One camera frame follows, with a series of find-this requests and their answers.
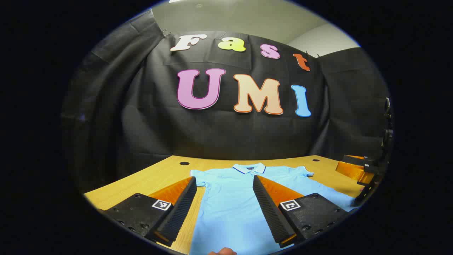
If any light blue polo T-shirt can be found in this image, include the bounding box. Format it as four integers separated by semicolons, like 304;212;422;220
189;163;358;255

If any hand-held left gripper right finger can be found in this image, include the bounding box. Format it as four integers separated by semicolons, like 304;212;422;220
252;175;351;248

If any black backdrop cloth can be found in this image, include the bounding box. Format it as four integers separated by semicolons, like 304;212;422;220
62;9;393;193

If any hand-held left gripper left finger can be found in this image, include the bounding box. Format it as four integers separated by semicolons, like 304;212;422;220
101;176;198;247

